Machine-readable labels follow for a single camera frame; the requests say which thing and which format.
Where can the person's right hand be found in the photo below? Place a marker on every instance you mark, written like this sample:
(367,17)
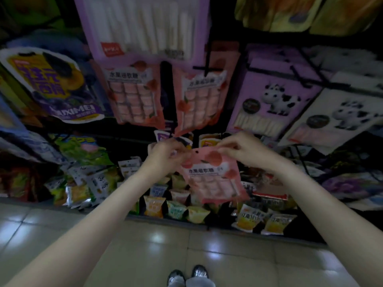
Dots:
(251,149)

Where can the person's left hand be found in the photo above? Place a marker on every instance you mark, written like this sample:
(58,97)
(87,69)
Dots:
(161,158)

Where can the row of small yellow pouches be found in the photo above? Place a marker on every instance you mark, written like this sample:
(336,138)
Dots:
(266,221)

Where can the row of pale green pouches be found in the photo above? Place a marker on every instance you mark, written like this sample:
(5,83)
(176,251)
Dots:
(90,188)

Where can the purple grape jelly bag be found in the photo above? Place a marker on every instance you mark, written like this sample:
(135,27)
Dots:
(353,185)

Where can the blue yellow curvy snack bag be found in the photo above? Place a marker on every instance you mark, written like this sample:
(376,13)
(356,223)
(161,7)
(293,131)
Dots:
(51,86)

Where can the person's left forearm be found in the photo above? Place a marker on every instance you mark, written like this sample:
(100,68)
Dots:
(84,236)

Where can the person's right forearm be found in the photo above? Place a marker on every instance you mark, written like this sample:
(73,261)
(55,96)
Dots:
(335,218)

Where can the person's right shoe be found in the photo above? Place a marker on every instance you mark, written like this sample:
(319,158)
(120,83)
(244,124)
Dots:
(199,272)

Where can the person's shoe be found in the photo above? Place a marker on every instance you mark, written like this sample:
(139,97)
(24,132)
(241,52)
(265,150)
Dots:
(199,272)
(176,278)

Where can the person's left shoe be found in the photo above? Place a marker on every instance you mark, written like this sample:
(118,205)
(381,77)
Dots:
(176,278)

